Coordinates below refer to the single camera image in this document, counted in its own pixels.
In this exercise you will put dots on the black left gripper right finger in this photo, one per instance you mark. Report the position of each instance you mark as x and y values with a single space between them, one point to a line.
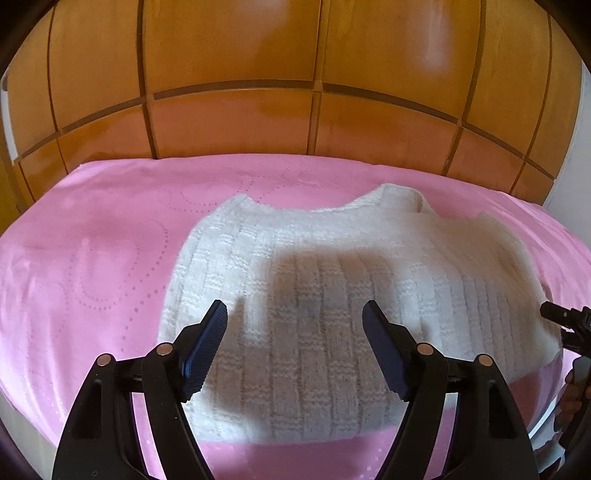
489 438

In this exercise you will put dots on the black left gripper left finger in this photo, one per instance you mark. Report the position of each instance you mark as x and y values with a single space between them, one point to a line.
100 439

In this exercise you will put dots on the wooden panelled headboard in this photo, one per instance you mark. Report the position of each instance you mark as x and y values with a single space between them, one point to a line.
486 92

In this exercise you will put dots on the person's right hand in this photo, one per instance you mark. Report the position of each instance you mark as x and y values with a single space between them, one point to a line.
570 402

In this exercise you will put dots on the pink patterned bed sheet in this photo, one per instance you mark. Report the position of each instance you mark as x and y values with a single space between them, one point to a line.
84 269

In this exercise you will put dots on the white knitted sweater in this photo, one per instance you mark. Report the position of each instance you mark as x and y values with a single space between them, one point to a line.
294 365

